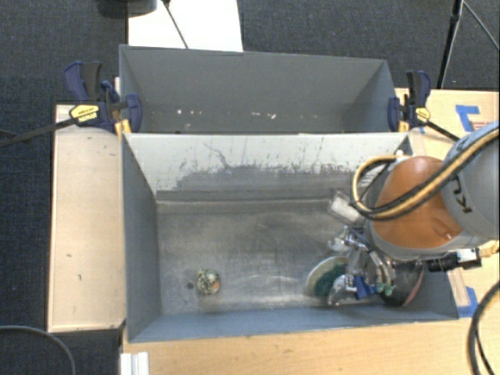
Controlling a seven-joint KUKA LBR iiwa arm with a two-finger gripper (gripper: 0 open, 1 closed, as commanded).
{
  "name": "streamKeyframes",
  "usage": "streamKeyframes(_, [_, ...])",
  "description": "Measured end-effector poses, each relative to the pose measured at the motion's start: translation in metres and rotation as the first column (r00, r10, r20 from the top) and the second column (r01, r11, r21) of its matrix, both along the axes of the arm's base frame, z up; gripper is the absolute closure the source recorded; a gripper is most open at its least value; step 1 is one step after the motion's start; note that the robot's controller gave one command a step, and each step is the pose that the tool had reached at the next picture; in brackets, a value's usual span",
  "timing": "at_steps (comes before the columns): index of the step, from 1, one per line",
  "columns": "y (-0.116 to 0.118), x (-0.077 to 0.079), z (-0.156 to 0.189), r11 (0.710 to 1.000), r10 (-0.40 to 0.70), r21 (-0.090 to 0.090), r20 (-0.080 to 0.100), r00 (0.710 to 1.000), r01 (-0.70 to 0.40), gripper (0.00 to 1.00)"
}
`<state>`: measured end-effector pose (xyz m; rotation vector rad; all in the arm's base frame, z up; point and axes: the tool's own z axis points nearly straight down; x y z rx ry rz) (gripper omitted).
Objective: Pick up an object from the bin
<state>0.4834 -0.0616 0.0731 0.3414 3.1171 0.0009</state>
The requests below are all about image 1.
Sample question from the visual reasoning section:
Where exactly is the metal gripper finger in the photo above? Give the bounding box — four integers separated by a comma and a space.
327, 274, 358, 307
327, 236, 355, 252

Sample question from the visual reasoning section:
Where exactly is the dark green sponge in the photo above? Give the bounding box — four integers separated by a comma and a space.
313, 265, 348, 297

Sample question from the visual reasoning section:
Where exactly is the black bowl with brown rim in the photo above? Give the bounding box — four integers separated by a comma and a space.
379, 261, 426, 309

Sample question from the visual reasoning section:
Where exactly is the grey metal bin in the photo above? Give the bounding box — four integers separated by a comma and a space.
117, 44, 460, 345

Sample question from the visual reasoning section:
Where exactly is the speckled green and white ball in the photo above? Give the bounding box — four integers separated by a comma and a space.
195, 268, 222, 297

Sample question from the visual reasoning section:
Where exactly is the pale wood board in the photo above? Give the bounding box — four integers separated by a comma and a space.
47, 103, 128, 334

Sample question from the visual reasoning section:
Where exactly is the black cylinder on white bracket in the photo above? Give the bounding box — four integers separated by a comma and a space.
426, 247, 483, 273

